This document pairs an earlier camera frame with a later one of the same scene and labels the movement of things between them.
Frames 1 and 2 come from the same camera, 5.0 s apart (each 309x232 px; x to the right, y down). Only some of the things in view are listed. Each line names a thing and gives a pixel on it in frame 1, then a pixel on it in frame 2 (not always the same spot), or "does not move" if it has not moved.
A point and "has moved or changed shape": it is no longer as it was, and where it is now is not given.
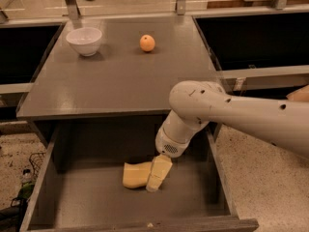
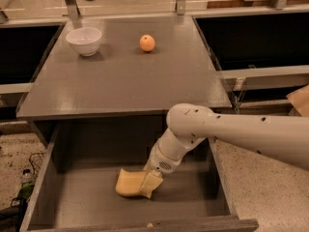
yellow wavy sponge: [136, 175] has moved or changed shape
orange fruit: [147, 43] does not move
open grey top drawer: [79, 187] does not move
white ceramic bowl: [85, 40] does not move
